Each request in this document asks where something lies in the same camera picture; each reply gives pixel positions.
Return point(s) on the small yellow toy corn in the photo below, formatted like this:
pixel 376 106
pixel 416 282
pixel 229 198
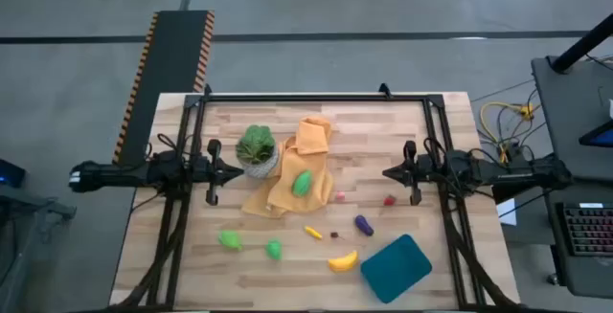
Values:
pixel 313 232

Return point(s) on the blue-screen tablet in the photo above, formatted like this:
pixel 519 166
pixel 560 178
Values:
pixel 601 137

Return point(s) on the orange cloth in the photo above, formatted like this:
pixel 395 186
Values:
pixel 306 140

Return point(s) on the grey metal stand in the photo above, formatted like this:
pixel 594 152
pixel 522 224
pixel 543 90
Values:
pixel 19 236

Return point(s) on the small dark red toy fruit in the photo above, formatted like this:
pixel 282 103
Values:
pixel 334 235

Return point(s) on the black aluminium table frame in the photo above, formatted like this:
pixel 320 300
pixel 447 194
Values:
pixel 311 97

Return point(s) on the dark green striped toy vegetable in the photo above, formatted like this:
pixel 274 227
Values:
pixel 302 184

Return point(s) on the white paper sheet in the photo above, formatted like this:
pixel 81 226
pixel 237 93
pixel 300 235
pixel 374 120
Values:
pixel 506 212

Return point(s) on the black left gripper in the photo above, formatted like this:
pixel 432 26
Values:
pixel 213 174

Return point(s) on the small pink toy fruit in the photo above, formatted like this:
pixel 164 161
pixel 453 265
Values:
pixel 340 196

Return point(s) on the black mat with hazard stripes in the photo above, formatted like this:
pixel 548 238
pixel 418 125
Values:
pixel 172 54

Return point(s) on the red toy strawberry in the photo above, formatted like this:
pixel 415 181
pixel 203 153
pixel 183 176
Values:
pixel 389 200

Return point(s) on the dark desk with keyboard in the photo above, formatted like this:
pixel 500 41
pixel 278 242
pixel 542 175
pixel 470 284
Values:
pixel 584 274

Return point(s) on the purple toy eggplant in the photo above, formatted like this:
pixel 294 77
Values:
pixel 364 225

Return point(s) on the black device with blue light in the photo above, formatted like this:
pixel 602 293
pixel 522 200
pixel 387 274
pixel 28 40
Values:
pixel 9 174

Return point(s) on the succulent in white patterned pot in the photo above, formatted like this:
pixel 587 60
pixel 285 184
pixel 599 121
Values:
pixel 256 145

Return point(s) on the bumpy light green toy vegetable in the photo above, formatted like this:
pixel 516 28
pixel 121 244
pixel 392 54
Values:
pixel 230 239

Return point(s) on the black backlit keyboard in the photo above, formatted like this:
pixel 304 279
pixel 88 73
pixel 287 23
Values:
pixel 589 231

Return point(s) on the yellow toy banana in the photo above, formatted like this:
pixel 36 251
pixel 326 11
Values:
pixel 342 262

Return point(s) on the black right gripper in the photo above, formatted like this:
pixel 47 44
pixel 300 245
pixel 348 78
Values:
pixel 424 173

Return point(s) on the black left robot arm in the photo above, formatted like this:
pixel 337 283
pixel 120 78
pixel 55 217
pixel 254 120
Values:
pixel 120 175

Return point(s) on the black pole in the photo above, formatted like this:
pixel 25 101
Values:
pixel 582 42

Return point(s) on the grey desk with pole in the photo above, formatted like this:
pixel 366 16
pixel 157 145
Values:
pixel 570 121

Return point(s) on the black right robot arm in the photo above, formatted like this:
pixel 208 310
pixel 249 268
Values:
pixel 517 173

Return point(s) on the smooth light green toy fruit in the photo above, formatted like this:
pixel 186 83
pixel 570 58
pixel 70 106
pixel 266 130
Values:
pixel 274 250

